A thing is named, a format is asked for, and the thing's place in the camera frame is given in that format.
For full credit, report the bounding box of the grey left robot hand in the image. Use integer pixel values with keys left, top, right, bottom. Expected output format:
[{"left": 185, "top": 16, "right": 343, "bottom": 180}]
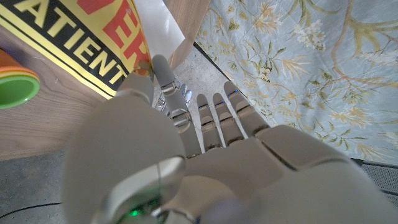
[{"left": 62, "top": 54, "right": 398, "bottom": 224}]

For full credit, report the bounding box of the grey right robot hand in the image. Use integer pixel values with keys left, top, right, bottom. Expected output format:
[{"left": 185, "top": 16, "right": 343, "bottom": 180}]
[{"left": 180, "top": 82, "right": 193, "bottom": 104}]

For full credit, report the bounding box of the floral light blue backdrop cloth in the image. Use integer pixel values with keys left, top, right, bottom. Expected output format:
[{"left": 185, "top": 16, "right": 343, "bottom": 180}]
[{"left": 194, "top": 0, "right": 398, "bottom": 166}]

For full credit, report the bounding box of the small orange green cup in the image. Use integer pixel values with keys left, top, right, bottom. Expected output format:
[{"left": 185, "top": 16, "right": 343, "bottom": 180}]
[{"left": 0, "top": 48, "right": 41, "bottom": 110}]

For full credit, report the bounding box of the yellow new driver bumper sticker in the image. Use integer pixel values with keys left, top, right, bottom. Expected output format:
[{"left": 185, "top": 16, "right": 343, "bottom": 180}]
[{"left": 0, "top": 0, "right": 153, "bottom": 100}]

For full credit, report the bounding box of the white sticker release liner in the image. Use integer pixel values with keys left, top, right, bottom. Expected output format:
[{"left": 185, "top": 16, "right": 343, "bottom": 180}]
[{"left": 133, "top": 0, "right": 187, "bottom": 63}]

